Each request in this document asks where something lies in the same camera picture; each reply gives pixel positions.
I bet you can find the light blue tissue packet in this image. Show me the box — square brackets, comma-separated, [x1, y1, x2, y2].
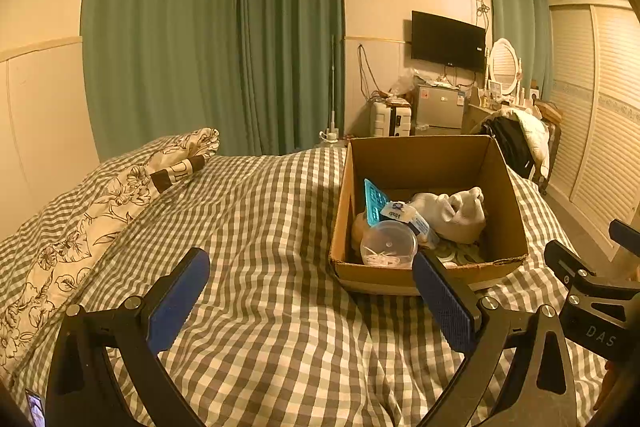
[380, 201, 441, 248]

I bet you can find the person's right hand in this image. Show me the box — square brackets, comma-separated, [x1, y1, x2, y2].
[595, 357, 618, 413]

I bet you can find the black jacket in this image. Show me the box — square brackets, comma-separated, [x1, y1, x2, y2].
[480, 114, 536, 180]

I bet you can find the brown cardboard box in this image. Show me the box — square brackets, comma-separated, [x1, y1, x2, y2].
[328, 134, 530, 297]

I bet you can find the white cloth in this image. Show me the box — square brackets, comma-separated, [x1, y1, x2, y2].
[410, 187, 487, 245]

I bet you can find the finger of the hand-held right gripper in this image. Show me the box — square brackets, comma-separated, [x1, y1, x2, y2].
[609, 219, 640, 258]
[544, 239, 601, 293]

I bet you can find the grey refrigerator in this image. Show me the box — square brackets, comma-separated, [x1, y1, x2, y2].
[412, 82, 466, 135]

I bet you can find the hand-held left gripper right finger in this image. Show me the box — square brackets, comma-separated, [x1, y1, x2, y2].
[411, 251, 588, 427]

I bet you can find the white dressing table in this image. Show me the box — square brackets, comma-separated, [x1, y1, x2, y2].
[465, 99, 541, 138]

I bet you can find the wide green curtain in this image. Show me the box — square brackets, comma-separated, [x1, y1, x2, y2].
[80, 0, 347, 160]

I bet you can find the white suitcase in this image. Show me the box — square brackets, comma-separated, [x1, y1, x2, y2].
[371, 99, 413, 138]

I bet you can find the oval white mirror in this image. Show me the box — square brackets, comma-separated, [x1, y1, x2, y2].
[487, 38, 518, 96]

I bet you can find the grey checked blanket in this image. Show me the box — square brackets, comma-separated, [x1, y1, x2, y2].
[0, 142, 611, 427]

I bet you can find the smartphone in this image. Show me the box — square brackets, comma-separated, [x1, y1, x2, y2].
[25, 389, 47, 427]

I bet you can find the floral pillow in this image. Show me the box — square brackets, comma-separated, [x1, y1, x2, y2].
[0, 128, 221, 373]

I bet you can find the white louvred wardrobe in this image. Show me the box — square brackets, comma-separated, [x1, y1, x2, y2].
[547, 0, 640, 253]

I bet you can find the teal blister pack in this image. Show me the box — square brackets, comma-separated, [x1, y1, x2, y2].
[363, 178, 392, 228]

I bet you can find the narrow green curtain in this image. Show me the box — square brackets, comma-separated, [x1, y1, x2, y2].
[486, 0, 556, 100]

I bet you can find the white pole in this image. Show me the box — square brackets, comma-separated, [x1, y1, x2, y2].
[325, 34, 341, 142]

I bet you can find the black wall television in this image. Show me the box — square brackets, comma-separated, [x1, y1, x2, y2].
[411, 10, 487, 70]

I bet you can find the wall cable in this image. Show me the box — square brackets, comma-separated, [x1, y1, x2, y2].
[356, 44, 378, 100]

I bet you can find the clear plastic bag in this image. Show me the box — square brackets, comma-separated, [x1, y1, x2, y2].
[387, 68, 417, 100]

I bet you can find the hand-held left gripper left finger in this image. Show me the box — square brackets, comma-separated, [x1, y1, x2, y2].
[46, 247, 212, 427]

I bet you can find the clear cotton swab container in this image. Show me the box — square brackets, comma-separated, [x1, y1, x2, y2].
[360, 220, 419, 268]

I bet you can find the white jacket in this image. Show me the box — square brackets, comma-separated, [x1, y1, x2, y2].
[500, 107, 551, 178]

